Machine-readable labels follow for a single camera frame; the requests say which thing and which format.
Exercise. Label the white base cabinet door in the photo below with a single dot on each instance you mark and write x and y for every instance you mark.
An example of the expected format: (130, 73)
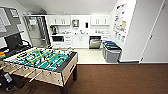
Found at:
(84, 41)
(76, 41)

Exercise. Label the blue plastic bin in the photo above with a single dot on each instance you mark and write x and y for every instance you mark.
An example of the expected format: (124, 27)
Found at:
(108, 42)

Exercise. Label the built-in black microwave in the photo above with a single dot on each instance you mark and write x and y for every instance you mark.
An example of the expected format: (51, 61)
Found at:
(57, 39)

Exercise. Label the green foosball table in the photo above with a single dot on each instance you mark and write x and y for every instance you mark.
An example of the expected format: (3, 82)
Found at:
(43, 65)

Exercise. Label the black monitor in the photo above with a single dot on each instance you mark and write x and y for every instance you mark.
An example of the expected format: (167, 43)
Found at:
(13, 40)

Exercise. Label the plain white door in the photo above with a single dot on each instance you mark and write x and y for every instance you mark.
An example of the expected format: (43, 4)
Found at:
(156, 31)

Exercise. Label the grey bulletin board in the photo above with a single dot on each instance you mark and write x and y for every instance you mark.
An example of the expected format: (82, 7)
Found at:
(10, 20)

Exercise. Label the black wall soap dispenser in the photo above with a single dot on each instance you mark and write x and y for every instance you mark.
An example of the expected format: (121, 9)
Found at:
(87, 25)

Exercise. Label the white wall cabinet door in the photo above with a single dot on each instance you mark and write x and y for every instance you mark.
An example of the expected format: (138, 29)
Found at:
(106, 20)
(100, 20)
(93, 20)

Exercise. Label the white wall cabinet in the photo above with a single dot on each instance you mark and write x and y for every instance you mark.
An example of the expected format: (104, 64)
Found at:
(60, 20)

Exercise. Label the colourful wall poster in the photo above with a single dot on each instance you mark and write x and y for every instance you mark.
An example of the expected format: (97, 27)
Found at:
(120, 11)

